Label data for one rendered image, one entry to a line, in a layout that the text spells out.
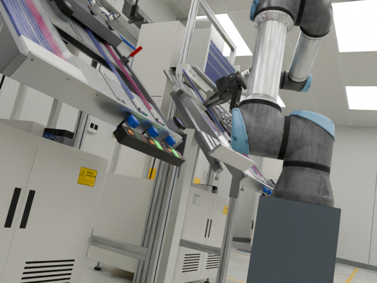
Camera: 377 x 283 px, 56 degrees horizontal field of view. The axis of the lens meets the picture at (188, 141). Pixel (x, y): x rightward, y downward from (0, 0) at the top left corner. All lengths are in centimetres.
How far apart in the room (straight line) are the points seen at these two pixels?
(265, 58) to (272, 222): 44
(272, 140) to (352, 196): 769
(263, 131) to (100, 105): 43
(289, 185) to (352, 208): 766
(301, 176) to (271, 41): 38
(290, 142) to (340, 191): 770
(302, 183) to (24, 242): 86
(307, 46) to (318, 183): 53
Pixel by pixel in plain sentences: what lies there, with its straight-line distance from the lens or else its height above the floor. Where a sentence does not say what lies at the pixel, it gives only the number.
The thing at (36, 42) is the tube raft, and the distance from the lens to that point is 92.
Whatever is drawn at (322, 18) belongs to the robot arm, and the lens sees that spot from 116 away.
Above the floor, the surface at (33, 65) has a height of 71.
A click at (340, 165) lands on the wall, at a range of 868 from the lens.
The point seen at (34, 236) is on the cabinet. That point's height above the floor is 31.
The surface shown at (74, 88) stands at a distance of 90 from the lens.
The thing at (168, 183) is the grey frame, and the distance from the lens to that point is 130.
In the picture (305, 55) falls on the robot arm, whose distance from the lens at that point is 130.
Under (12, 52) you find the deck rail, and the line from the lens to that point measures 82.
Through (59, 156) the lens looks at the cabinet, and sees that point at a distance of 129.
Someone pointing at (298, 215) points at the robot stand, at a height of 52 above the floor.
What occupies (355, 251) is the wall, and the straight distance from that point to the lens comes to 851.
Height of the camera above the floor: 48
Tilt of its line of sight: 11 degrees up
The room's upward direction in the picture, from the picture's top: 11 degrees clockwise
